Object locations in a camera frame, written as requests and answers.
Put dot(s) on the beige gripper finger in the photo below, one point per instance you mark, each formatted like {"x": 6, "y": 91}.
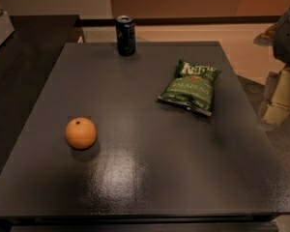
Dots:
{"x": 275, "y": 107}

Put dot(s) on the green jalapeno chip bag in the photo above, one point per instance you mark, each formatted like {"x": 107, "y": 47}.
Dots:
{"x": 192, "y": 87}

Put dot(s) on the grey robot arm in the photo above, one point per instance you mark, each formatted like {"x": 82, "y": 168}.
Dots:
{"x": 278, "y": 37}

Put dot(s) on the dark soda can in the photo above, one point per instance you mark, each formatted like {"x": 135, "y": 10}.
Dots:
{"x": 125, "y": 31}

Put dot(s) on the orange fruit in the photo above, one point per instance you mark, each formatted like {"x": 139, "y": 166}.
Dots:
{"x": 81, "y": 133}

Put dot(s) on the grey box on side table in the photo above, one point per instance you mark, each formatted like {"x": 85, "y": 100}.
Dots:
{"x": 6, "y": 27}

